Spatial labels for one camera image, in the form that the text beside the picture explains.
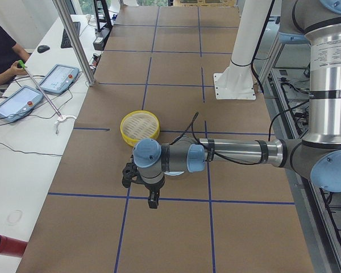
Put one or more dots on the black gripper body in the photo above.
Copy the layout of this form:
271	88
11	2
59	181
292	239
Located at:
153	188

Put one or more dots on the black power adapter box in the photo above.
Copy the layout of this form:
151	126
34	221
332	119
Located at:
101	38

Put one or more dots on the aluminium frame post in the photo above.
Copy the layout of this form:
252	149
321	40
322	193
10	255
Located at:
74	39

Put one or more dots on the front teach pendant tablet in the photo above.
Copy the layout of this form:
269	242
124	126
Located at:
20	104

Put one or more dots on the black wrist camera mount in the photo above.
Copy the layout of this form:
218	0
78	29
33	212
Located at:
131	175

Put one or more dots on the red cylinder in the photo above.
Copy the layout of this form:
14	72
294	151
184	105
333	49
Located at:
12	247

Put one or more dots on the seated person black shirt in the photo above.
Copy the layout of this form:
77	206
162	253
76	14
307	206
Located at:
10	54

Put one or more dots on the yellow round steamer basket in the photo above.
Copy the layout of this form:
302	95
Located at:
139	125

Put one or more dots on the black computer mouse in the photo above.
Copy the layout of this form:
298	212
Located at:
43	48

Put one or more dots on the metal reacher grabber stick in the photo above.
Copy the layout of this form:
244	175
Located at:
61	118

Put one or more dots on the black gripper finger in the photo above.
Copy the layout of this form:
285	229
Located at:
153	199

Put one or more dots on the rear teach pendant tablet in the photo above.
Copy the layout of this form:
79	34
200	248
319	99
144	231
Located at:
59	79

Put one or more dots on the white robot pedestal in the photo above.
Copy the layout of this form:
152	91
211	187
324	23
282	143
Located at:
236	82

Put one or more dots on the aluminium side rail frame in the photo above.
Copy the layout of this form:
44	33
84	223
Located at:
314	174

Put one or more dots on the light blue plate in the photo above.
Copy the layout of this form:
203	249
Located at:
174	173

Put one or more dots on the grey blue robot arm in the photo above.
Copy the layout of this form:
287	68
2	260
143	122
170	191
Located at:
320	23

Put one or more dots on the teach pendant tablet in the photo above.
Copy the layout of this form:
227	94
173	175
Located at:
59	79
20	104

